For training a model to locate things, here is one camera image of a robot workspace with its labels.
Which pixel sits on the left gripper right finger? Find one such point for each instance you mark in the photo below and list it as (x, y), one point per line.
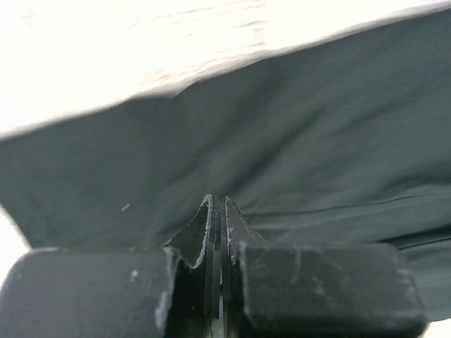
(299, 290)

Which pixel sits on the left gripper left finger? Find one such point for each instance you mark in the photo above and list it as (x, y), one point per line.
(172, 291)

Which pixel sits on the black t shirt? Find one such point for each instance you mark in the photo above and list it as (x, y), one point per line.
(344, 142)

